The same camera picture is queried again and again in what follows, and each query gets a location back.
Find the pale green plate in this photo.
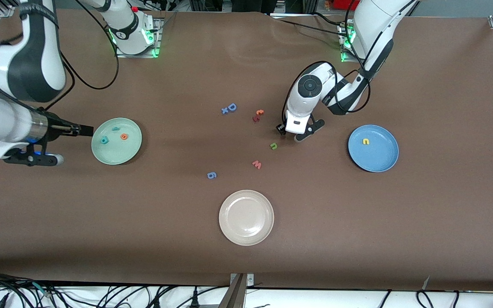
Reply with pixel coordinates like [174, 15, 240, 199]
[91, 118, 143, 166]

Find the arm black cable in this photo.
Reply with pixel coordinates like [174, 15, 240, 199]
[0, 0, 120, 112]
[282, 0, 420, 124]

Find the brown table cover sheet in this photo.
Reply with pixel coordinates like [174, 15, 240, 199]
[0, 8, 493, 291]

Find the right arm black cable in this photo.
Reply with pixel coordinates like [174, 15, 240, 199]
[0, 0, 120, 112]

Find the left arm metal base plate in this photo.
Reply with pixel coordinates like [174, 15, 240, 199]
[339, 21, 358, 64]

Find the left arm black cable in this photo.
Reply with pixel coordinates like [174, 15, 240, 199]
[282, 0, 420, 124]

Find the beige plate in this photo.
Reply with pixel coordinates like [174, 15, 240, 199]
[219, 190, 275, 246]

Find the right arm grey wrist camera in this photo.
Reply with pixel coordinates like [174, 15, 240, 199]
[3, 152, 65, 167]

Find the black base power cable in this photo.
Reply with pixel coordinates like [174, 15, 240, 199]
[272, 12, 350, 34]

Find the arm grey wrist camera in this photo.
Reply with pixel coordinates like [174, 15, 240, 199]
[3, 152, 65, 167]
[294, 118, 326, 142]

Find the blue plate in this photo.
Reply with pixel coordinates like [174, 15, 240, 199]
[348, 124, 399, 173]

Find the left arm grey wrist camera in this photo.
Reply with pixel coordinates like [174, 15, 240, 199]
[294, 118, 326, 142]

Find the aluminium frame strut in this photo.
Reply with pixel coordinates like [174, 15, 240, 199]
[218, 273, 255, 308]

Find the black equipment box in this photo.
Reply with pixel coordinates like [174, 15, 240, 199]
[228, 0, 274, 12]

